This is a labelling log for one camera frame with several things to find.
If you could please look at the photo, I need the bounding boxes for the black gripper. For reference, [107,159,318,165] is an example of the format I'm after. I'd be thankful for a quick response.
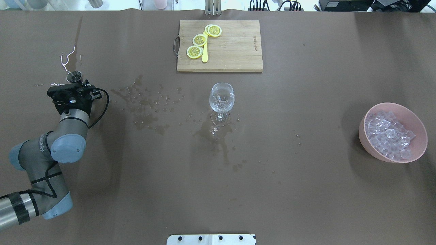
[54,92,92,116]

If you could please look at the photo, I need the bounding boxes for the steel jigger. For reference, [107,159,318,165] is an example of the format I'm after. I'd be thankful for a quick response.
[66,71,82,83]

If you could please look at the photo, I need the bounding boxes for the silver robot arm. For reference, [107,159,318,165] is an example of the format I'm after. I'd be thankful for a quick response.
[1,95,93,231]

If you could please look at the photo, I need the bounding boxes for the clear wine glass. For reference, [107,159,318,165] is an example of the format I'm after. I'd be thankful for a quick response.
[209,82,235,127]

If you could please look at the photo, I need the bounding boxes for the pink bowl of ice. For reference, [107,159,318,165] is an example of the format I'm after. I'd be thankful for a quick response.
[358,102,428,163]

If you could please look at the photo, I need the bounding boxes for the pink plastic cup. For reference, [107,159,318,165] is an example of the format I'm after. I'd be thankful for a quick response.
[153,0,168,10]

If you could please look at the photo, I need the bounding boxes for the lemon slice near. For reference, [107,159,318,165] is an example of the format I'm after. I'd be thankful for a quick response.
[186,45,203,59]

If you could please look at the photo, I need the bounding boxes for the lemon slice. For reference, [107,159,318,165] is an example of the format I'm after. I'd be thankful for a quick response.
[192,34,208,47]
[186,45,203,59]
[205,24,222,37]

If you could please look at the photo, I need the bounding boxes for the lemon slice middle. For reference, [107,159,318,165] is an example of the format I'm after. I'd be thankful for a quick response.
[192,34,208,47]

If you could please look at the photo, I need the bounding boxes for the lemon slice far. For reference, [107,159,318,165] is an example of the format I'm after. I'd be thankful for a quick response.
[205,24,222,37]

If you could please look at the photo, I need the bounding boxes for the bamboo cutting board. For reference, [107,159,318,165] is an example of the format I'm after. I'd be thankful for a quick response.
[176,20,263,72]

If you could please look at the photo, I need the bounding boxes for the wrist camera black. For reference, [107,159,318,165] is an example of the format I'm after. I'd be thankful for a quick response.
[46,83,85,103]

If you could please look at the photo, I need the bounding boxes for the aluminium frame post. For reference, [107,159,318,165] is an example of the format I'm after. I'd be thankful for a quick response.
[205,0,222,16]

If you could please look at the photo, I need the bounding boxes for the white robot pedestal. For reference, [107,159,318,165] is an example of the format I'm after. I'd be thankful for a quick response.
[166,234,257,245]

